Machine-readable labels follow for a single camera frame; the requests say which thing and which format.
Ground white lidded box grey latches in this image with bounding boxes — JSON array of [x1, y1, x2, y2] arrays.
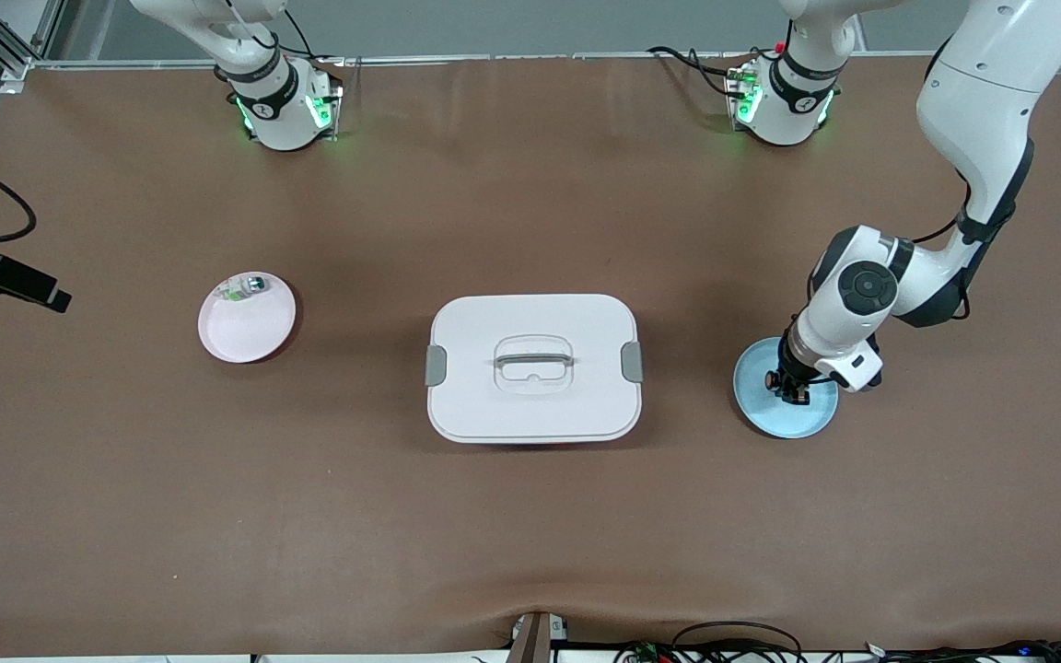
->
[[425, 294, 644, 445]]

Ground light blue round plate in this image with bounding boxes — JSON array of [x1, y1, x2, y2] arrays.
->
[[733, 336, 840, 440]]

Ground pink round plate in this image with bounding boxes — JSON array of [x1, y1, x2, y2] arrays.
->
[[197, 272, 297, 364]]

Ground brown table cover sheet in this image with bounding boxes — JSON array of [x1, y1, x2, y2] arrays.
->
[[0, 53, 1061, 659]]

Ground aluminium frame strut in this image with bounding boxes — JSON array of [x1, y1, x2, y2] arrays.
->
[[0, 0, 66, 82]]

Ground looped black cable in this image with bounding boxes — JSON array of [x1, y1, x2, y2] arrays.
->
[[671, 622, 805, 663]]

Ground coloured wire bundle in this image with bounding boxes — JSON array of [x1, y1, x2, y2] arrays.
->
[[612, 642, 679, 663]]

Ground black cable bundle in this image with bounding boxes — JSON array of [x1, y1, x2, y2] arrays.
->
[[862, 638, 1061, 663]]

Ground black left arm base cable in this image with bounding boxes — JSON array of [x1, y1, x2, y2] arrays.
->
[[647, 44, 757, 98]]

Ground black arm base cable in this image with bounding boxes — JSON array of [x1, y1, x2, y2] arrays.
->
[[277, 7, 347, 65], [647, 44, 757, 98]]

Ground aluminium camera mount profile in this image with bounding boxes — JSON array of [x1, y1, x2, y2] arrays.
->
[[507, 611, 570, 663]]

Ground black right arm base cable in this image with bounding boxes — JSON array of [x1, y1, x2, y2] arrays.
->
[[277, 7, 347, 65]]

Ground silver table edge rail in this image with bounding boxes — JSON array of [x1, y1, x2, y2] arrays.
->
[[29, 51, 1061, 73]]

